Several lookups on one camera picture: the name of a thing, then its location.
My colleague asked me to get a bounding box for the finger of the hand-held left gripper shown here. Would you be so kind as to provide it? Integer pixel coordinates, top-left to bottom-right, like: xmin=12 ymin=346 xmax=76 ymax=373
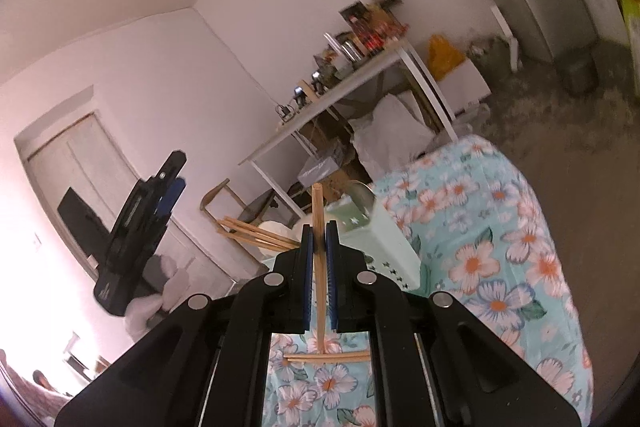
xmin=147 ymin=152 xmax=187 ymax=182
xmin=155 ymin=179 xmax=187 ymax=218

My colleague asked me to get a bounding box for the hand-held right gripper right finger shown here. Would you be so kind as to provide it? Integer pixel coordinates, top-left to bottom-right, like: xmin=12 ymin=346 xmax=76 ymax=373
xmin=326 ymin=221 xmax=583 ymax=427

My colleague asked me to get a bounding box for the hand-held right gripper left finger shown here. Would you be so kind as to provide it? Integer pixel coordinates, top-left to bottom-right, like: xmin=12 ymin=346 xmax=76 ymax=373
xmin=55 ymin=223 xmax=315 ymax=427

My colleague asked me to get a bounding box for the light green utensil container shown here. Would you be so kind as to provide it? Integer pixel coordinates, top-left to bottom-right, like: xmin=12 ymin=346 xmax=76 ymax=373
xmin=325 ymin=197 xmax=422 ymax=293

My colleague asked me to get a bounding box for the white spoon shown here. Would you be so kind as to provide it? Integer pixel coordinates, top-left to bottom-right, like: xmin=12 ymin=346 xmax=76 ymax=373
xmin=257 ymin=218 xmax=307 ymax=250

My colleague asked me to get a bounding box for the bundle of wooden chopsticks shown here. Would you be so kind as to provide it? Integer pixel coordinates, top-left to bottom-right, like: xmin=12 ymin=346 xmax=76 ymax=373
xmin=216 ymin=216 xmax=301 ymax=254

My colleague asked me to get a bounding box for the wooden chopstick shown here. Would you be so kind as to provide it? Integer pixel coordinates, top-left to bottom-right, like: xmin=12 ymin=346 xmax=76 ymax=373
xmin=282 ymin=352 xmax=372 ymax=364
xmin=311 ymin=183 xmax=327 ymax=355

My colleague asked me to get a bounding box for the person's left forearm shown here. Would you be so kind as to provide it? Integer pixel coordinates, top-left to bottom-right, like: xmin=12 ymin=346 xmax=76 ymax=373
xmin=122 ymin=254 xmax=193 ymax=338

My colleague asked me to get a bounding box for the black flat panel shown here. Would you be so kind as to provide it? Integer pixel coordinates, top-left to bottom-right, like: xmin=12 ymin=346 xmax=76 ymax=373
xmin=56 ymin=187 xmax=112 ymax=259

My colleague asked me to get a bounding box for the white door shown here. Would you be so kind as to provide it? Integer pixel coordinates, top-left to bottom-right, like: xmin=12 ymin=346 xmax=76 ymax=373
xmin=14 ymin=111 xmax=236 ymax=288

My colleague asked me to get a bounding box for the cardboard box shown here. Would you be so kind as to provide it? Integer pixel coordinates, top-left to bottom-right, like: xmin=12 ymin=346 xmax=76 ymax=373
xmin=325 ymin=157 xmax=373 ymax=200

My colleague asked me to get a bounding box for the grey flat box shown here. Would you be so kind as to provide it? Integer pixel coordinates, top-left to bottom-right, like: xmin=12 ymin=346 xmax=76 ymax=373
xmin=297 ymin=154 xmax=346 ymax=188

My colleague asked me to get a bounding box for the floral bedsheet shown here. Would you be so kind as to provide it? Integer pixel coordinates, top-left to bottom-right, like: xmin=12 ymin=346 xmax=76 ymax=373
xmin=262 ymin=134 xmax=596 ymax=427

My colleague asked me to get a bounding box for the white table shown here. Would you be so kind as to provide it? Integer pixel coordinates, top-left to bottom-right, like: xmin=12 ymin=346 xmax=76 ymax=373
xmin=239 ymin=42 xmax=458 ymax=220

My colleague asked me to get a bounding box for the white sack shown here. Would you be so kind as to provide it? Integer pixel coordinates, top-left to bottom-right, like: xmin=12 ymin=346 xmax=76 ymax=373
xmin=347 ymin=94 xmax=436 ymax=180

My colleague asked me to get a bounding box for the metal canister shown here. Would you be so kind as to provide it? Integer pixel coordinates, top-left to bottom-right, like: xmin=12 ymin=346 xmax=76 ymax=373
xmin=327 ymin=32 xmax=363 ymax=68

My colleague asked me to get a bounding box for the stack of colourful boxes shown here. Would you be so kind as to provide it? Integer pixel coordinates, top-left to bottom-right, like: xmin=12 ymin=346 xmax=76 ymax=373
xmin=339 ymin=0 xmax=408 ymax=58

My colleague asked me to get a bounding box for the white cabinet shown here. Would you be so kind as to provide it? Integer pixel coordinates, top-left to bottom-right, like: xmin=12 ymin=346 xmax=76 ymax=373
xmin=432 ymin=57 xmax=492 ymax=112

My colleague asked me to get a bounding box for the yellow plastic bag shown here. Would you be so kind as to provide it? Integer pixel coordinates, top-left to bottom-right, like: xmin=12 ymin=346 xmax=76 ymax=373
xmin=427 ymin=34 xmax=466 ymax=82

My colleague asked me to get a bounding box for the white plank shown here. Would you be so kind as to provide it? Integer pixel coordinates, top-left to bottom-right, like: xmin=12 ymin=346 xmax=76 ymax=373
xmin=490 ymin=5 xmax=521 ymax=72

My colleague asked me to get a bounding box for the wooden frame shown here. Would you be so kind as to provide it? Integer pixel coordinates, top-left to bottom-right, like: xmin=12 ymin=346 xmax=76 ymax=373
xmin=200 ymin=178 xmax=251 ymax=228

